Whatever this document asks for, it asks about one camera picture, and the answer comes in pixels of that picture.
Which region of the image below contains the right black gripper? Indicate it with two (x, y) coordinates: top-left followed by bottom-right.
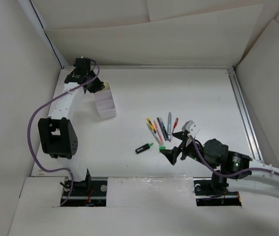
(159, 130), (216, 170)

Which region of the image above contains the black green highlighter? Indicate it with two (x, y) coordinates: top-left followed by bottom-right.
(135, 143), (153, 154)

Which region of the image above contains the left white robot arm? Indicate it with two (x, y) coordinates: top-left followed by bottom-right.
(38, 58), (105, 195)

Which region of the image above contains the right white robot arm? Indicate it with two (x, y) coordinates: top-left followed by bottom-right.
(160, 131), (279, 199)

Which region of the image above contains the white three-compartment organizer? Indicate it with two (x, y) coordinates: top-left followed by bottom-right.
(94, 81), (117, 119)

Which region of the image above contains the clear green pen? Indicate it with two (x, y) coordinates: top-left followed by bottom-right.
(146, 123), (162, 147)

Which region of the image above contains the light blue mechanical pencil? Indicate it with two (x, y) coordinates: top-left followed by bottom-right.
(167, 112), (172, 136)

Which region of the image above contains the clear red pen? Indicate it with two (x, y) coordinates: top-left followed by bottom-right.
(169, 117), (178, 142)

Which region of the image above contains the clear pink pen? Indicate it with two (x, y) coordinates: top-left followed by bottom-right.
(153, 120), (164, 145)

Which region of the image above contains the black blue pen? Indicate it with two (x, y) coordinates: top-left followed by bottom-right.
(157, 117), (169, 141)

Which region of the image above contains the yellow utility knife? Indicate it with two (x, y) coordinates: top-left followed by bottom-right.
(146, 118), (157, 133)

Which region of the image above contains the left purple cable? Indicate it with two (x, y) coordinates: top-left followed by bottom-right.
(26, 60), (100, 207)

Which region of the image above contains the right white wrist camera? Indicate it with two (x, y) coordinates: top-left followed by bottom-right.
(182, 120), (200, 140)

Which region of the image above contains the aluminium rail right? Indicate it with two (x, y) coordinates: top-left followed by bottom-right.
(227, 66), (264, 162)

